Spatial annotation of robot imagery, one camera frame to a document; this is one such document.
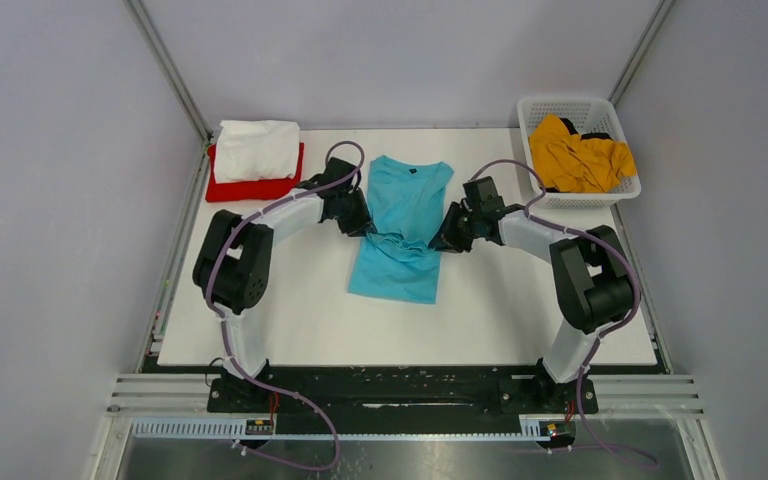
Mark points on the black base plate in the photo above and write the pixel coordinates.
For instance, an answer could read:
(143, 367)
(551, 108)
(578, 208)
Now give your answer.
(402, 400)

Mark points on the folded white t-shirt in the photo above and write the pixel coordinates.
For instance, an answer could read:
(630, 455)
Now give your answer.
(256, 150)

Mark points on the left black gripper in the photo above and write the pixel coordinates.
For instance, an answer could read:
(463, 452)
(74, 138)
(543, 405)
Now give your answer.
(362, 223)

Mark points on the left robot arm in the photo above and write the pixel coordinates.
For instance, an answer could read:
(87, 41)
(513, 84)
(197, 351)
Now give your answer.
(232, 268)

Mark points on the folded red t-shirt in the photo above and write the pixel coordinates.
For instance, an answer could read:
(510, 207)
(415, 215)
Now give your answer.
(267, 189)

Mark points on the yellow t-shirt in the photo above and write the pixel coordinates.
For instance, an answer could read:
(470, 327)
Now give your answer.
(567, 161)

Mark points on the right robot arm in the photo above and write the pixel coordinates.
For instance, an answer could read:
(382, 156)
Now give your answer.
(594, 283)

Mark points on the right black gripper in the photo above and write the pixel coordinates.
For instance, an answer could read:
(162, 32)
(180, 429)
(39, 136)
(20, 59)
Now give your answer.
(447, 237)

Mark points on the aluminium frame rail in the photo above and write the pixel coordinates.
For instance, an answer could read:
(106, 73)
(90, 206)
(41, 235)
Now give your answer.
(175, 406)

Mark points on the turquoise t-shirt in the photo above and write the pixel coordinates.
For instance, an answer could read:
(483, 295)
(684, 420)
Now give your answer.
(396, 260)

